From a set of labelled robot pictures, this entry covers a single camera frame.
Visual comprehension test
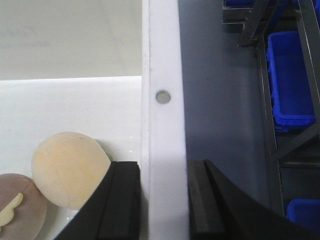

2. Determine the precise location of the grey metal shelf frame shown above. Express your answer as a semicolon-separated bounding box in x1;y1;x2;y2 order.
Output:
222;0;320;215

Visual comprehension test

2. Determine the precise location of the yellow plush ball toy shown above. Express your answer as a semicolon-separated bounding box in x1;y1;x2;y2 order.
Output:
31;132;111;211

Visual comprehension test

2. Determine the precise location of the white plastic tote box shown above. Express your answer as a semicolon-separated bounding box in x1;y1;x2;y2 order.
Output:
0;0;190;240

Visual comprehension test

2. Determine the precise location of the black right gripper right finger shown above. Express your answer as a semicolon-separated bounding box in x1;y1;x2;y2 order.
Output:
187;160;320;240

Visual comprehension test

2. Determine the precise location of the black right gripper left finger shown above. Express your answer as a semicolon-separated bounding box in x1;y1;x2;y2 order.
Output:
56;161;141;240

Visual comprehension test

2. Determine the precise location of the pink plush ball toy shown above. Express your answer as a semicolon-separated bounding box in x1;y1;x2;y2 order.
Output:
0;173;47;240

